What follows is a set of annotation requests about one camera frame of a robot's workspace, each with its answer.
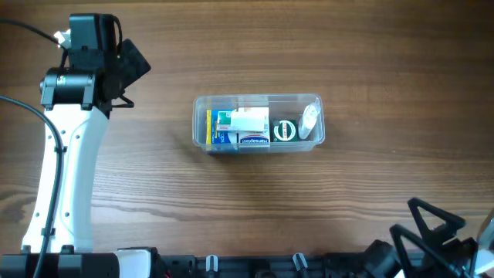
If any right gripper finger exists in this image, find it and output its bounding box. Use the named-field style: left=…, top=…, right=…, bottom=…
left=388, top=223, right=464, bottom=278
left=408, top=198, right=466, bottom=246

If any white green medicine box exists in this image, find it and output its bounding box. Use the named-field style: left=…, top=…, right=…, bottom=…
left=215, top=110, right=270, bottom=133

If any blue yellow VapoDrops box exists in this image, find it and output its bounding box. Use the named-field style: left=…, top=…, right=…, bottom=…
left=206, top=110, right=238, bottom=144

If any white Hansaplast box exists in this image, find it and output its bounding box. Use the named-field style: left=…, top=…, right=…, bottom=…
left=238, top=107, right=271, bottom=146

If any green round-logo box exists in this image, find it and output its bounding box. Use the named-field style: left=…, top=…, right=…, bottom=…
left=270, top=120, right=299, bottom=143

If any white dropper bottle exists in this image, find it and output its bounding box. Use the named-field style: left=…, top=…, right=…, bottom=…
left=298, top=103, right=321, bottom=140

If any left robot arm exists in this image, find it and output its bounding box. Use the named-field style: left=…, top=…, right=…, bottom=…
left=1, top=13, right=161, bottom=277

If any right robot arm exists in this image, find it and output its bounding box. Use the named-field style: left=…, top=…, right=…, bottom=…
left=363, top=198, right=479, bottom=277

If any clear plastic container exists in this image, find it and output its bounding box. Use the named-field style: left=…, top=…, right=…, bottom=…
left=192, top=93, right=326, bottom=154

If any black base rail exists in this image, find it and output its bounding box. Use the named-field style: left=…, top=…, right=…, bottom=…
left=115, top=246, right=425, bottom=278

